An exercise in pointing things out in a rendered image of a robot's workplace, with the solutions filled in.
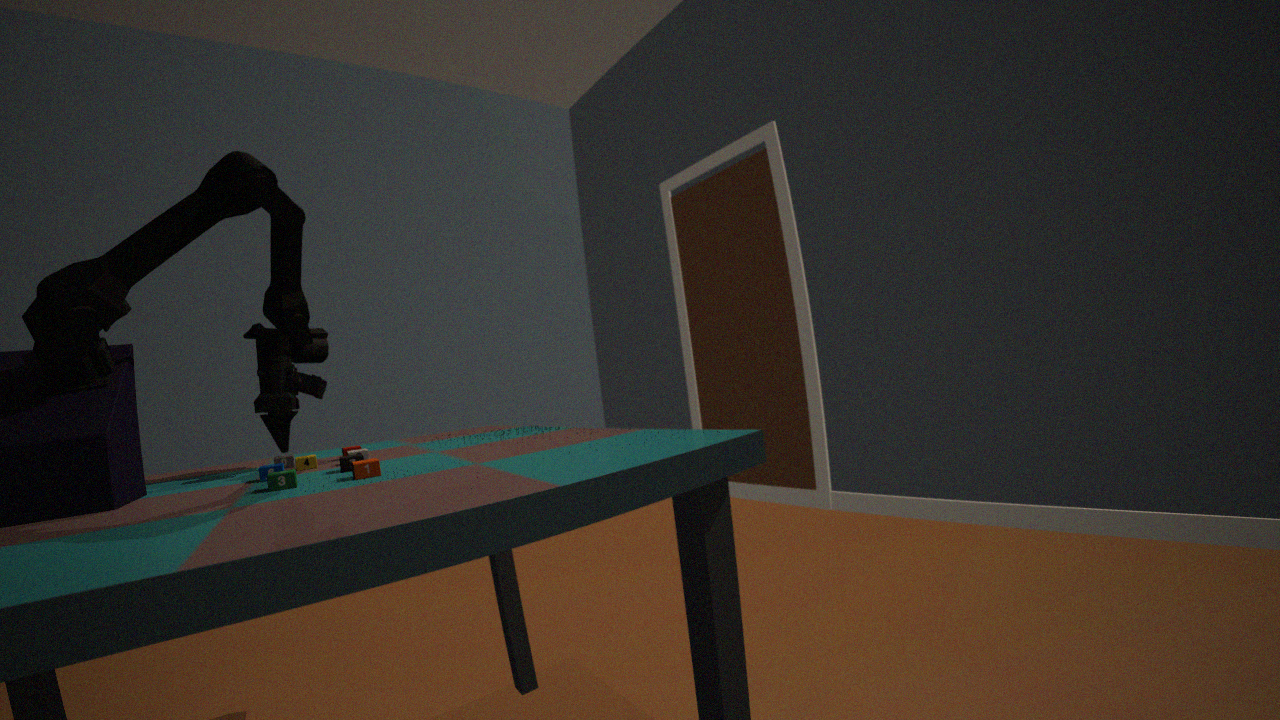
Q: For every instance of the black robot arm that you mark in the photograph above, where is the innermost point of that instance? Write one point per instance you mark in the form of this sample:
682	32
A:
76	302

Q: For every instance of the blue block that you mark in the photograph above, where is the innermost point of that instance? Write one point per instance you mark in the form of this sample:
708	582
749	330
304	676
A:
265	470

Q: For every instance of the orange block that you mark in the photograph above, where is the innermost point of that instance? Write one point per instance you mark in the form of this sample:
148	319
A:
366	468

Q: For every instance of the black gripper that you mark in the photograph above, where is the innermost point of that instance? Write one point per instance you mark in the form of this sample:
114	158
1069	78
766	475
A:
276	401

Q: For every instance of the green block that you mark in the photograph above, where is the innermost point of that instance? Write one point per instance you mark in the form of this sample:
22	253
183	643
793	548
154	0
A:
282	480

